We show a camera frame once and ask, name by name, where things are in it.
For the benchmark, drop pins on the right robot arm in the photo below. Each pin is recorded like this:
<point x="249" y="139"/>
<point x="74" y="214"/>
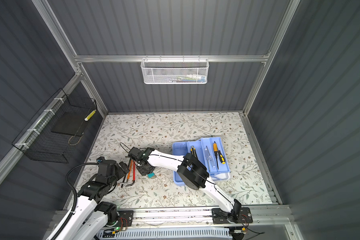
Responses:
<point x="193" y="173"/>

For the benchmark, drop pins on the yellow black screwdriver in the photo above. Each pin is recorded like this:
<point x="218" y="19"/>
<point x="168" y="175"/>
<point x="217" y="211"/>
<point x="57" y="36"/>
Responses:
<point x="221" y="157"/>

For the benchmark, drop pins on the black wire basket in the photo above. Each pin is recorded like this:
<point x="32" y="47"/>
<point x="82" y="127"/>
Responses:
<point x="38" y="143"/>

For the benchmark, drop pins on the yellow black utility knife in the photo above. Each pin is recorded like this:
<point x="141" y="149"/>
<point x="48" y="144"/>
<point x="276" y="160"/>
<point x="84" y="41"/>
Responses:
<point x="193" y="152"/>

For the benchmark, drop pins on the white wire mesh basket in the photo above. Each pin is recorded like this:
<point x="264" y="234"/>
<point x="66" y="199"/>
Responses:
<point x="175" y="73"/>

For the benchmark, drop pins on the black pad in basket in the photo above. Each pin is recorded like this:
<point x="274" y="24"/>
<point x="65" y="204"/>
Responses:
<point x="72" y="124"/>

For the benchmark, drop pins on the yellow marker in basket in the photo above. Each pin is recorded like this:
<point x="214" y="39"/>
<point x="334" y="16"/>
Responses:
<point x="90" y="115"/>

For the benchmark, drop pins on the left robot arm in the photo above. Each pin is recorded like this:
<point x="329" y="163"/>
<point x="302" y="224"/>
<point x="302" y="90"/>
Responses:
<point x="89" y="214"/>

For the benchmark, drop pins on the teal handled tool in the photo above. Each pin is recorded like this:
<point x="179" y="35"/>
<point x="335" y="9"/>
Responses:
<point x="151" y="176"/>

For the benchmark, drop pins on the white perforated cable duct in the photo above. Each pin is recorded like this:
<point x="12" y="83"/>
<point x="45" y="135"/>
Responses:
<point x="205" y="233"/>

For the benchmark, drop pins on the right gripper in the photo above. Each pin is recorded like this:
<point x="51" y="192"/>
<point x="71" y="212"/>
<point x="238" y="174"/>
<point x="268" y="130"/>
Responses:
<point x="141" y="171"/>

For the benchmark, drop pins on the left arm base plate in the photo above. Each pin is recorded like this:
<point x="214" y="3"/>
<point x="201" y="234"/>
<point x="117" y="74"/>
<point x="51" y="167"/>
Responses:
<point x="124" y="219"/>

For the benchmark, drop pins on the red handled tool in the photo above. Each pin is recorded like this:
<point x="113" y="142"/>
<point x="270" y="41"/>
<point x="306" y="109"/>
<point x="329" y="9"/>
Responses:
<point x="134" y="172"/>

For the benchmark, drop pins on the clear handled screwdriver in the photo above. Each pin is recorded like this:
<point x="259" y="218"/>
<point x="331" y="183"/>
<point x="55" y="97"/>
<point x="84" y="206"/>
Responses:
<point x="208" y="157"/>

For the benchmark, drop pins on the black hex key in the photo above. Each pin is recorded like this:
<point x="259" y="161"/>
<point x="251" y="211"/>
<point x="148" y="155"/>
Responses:
<point x="124" y="182"/>

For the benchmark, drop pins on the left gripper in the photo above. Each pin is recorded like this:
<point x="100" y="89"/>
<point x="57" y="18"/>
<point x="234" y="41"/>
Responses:
<point x="119" y="171"/>

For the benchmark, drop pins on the orange handled tool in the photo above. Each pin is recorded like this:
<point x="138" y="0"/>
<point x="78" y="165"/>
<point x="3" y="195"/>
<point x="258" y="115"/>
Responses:
<point x="130" y="169"/>

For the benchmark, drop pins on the orange handled screwdriver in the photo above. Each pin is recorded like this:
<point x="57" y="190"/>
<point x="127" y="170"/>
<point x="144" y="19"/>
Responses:
<point x="215" y="148"/>

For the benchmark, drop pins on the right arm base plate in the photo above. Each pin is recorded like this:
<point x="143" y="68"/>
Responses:
<point x="244" y="216"/>

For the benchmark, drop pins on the white blue plastic toolbox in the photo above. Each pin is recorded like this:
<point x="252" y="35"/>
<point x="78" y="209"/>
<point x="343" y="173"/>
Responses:
<point x="221" y="174"/>

